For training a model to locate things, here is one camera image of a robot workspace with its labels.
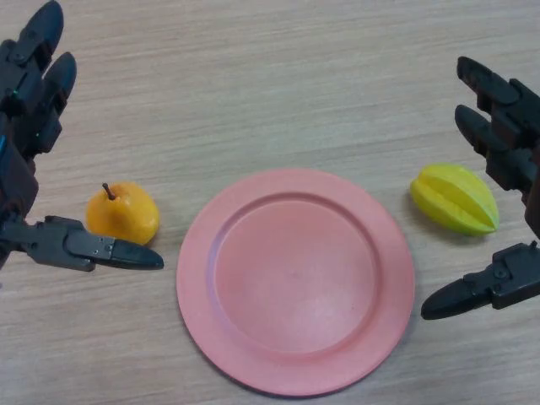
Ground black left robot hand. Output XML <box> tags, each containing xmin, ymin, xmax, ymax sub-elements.
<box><xmin>0</xmin><ymin>0</ymin><xmax>165</xmax><ymax>275</ymax></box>

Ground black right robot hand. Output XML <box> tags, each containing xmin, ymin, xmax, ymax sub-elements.
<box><xmin>421</xmin><ymin>56</ymin><xmax>540</xmax><ymax>321</ymax></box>

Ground yellow pear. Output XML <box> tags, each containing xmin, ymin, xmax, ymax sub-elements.
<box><xmin>85</xmin><ymin>181</ymin><xmax>161</xmax><ymax>246</ymax></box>

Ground pink round plate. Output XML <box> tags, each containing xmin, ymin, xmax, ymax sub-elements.
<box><xmin>175</xmin><ymin>168</ymin><xmax>416</xmax><ymax>397</ymax></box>

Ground yellow-green starfruit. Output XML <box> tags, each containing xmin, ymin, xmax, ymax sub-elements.
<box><xmin>409</xmin><ymin>162</ymin><xmax>500</xmax><ymax>236</ymax></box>

